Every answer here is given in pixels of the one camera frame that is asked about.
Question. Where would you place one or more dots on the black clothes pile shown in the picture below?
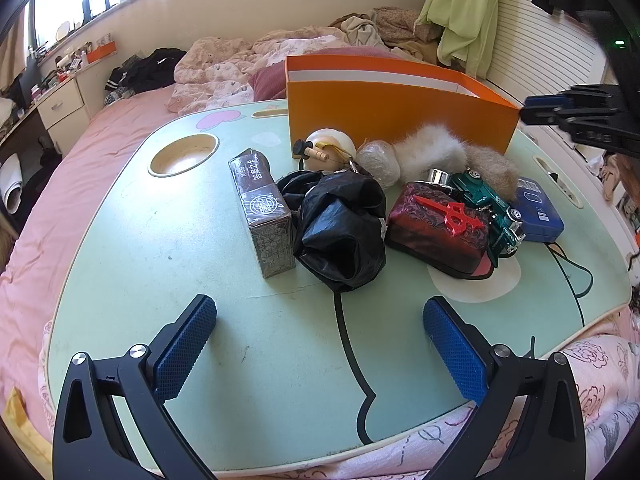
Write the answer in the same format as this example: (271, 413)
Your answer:
(150, 67)

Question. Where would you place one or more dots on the black plastic bag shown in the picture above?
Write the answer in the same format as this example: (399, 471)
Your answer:
(340, 230)

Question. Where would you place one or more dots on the grey patterned box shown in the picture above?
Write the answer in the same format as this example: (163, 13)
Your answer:
(262, 220)

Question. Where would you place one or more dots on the maroon pillow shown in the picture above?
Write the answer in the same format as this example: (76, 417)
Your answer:
(267, 82)

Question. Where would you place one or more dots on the light green desktop table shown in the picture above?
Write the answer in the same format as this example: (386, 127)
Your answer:
(225, 335)

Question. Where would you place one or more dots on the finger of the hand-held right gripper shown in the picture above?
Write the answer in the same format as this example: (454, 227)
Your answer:
(537, 101)
(590, 125)

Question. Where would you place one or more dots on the beige clothes pile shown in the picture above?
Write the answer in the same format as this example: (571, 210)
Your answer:
(380, 25)

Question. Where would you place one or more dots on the light green hanging cloth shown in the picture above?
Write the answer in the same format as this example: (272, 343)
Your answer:
(460, 5)

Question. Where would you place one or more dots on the small orange sill box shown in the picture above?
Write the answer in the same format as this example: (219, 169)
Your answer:
(102, 51)

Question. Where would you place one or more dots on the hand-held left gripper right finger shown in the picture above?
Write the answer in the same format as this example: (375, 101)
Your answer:
(455, 355)

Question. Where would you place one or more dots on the blue tin case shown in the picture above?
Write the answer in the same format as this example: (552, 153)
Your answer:
(537, 210)

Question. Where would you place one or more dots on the white fur pompom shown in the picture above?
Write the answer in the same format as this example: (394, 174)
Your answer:
(432, 152)

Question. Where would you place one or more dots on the white slatted panel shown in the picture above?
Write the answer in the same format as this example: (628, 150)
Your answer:
(545, 50)

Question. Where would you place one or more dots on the orange cardboard box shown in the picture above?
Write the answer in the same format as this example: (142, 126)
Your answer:
(390, 110)

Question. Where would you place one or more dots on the clear plastic wrapped ball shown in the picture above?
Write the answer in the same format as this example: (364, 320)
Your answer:
(378, 162)

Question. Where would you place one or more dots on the white drawer cabinet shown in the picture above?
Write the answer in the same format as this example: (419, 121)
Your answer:
(62, 100)

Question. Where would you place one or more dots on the round mirror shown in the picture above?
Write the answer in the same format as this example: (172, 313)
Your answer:
(62, 31)

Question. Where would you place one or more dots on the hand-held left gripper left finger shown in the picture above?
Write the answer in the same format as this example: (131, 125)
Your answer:
(185, 350)

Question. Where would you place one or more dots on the brown fur pompom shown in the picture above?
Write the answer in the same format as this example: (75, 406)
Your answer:
(492, 170)

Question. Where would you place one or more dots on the pink floral blanket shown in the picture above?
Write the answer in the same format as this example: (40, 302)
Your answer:
(215, 67)

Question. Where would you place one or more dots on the green toy car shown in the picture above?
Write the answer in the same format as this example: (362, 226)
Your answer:
(492, 210)

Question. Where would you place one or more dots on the red patterned perfume bottle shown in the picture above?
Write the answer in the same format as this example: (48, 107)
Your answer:
(435, 230)

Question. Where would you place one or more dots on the white rose print quilt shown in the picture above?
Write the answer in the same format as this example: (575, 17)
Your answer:
(610, 385)

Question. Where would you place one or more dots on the pink bed sheet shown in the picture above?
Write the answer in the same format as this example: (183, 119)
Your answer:
(75, 185)

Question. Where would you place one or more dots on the white doll head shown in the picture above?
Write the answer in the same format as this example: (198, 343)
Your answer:
(330, 147)

